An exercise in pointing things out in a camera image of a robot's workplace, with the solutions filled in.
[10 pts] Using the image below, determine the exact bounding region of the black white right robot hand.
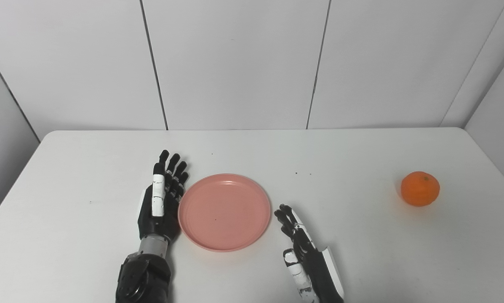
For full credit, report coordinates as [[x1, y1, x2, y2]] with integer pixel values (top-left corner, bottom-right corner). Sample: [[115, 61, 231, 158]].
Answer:
[[274, 204, 345, 303]]

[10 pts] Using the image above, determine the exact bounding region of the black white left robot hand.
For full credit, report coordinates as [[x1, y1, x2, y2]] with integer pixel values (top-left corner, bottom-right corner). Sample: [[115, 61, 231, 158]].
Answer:
[[137, 149, 190, 244]]

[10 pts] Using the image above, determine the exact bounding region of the pink round plate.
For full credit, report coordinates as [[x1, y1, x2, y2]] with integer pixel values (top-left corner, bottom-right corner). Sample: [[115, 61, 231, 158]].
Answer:
[[178, 173, 272, 253]]

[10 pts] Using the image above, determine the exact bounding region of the orange fruit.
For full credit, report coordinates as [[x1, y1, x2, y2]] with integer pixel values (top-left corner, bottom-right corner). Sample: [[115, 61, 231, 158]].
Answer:
[[400, 171, 440, 207]]

